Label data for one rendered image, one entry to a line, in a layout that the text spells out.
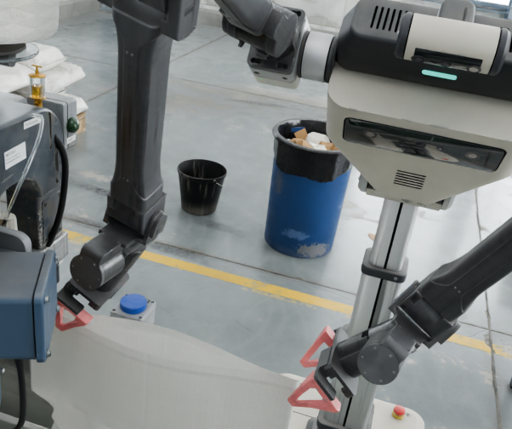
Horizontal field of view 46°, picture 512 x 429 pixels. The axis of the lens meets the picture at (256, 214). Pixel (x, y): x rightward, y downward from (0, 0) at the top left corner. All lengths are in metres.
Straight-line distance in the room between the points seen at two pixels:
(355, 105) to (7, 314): 0.72
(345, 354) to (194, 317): 1.91
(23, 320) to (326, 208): 2.64
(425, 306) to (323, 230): 2.43
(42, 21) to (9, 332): 0.33
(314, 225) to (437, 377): 1.01
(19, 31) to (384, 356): 0.59
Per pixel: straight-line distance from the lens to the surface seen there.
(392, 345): 0.84
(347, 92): 1.16
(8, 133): 1.03
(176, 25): 0.68
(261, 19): 0.98
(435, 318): 0.89
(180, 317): 2.80
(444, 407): 2.67
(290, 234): 3.28
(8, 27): 0.69
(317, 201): 3.17
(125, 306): 1.41
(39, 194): 1.15
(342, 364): 0.94
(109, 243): 0.91
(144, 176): 0.85
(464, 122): 1.15
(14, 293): 0.68
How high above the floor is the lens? 1.69
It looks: 27 degrees down
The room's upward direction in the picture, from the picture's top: 8 degrees clockwise
